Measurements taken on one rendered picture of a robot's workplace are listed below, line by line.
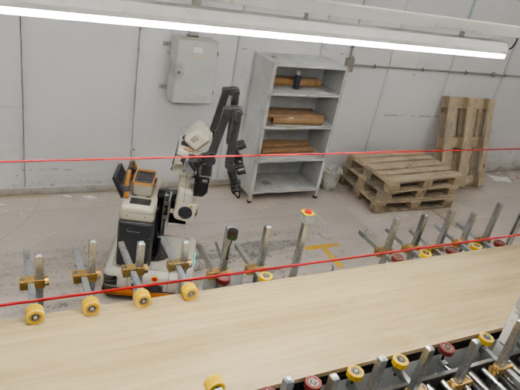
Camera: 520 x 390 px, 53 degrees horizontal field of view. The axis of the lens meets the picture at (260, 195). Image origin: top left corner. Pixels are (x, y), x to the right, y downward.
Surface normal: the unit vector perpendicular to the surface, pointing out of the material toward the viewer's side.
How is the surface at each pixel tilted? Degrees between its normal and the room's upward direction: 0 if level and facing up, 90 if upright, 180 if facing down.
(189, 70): 90
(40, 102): 90
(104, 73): 90
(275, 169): 90
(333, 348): 0
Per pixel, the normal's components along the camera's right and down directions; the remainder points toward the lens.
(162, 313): 0.18, -0.87
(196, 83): 0.43, 0.47
